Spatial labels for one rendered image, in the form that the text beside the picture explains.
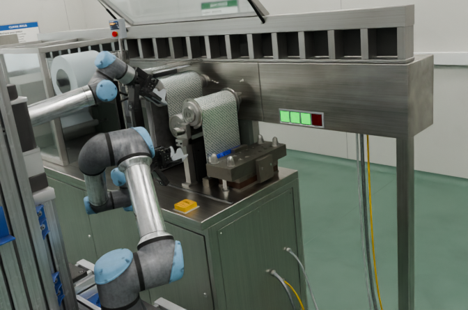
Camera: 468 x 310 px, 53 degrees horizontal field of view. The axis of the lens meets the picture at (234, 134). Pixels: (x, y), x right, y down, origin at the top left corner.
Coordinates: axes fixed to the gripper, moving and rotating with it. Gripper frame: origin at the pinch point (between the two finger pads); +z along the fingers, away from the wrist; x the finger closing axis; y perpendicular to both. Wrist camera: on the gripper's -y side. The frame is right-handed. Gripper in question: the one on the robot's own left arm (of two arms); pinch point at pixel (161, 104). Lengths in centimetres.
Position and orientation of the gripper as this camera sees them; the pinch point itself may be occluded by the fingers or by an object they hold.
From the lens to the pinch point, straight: 209.0
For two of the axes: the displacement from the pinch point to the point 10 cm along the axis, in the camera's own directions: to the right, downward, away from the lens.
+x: -7.2, -1.1, 6.8
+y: 3.6, -9.0, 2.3
